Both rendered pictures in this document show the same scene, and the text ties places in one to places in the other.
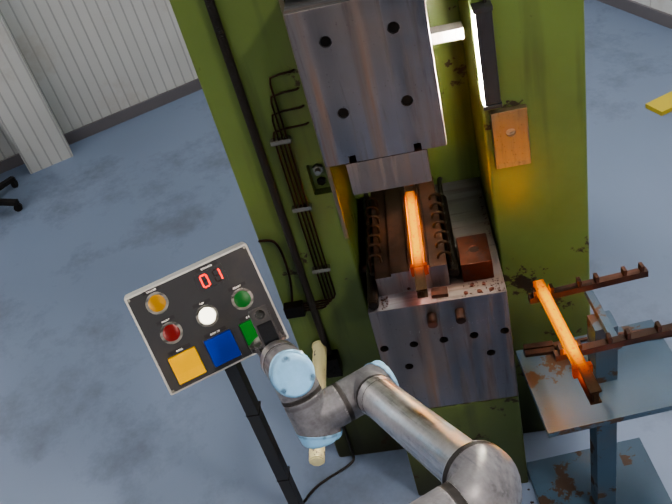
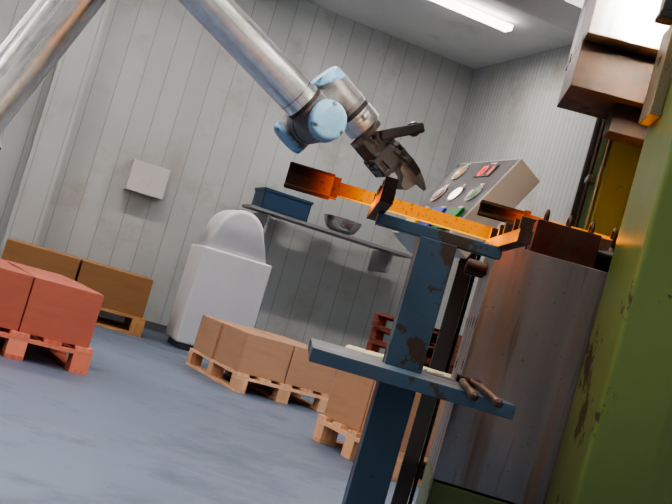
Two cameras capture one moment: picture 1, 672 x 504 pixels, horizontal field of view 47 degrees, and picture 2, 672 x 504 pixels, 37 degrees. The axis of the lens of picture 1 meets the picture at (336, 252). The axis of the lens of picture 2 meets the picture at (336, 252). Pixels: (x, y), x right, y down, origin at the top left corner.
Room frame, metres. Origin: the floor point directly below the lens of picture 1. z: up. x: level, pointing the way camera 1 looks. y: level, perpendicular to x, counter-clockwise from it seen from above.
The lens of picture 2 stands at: (1.02, -2.23, 0.71)
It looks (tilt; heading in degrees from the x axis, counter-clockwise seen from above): 3 degrees up; 85
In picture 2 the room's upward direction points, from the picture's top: 16 degrees clockwise
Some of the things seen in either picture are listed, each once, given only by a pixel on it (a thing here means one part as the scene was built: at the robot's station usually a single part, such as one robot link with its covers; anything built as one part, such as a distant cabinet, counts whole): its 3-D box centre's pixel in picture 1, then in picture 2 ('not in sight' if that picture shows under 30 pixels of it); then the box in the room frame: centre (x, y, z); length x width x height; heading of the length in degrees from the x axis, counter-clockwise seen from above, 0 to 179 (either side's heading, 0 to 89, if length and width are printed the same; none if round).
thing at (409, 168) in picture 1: (385, 128); (668, 100); (1.78, -0.22, 1.32); 0.42 x 0.20 x 0.10; 169
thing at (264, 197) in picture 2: not in sight; (281, 204); (1.31, 8.10, 1.59); 0.53 x 0.39 x 0.21; 15
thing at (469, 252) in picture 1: (474, 257); (562, 245); (1.60, -0.37, 0.95); 0.12 x 0.09 x 0.07; 169
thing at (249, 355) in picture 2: not in sight; (261, 361); (1.41, 5.28, 0.20); 1.15 x 0.85 x 0.40; 104
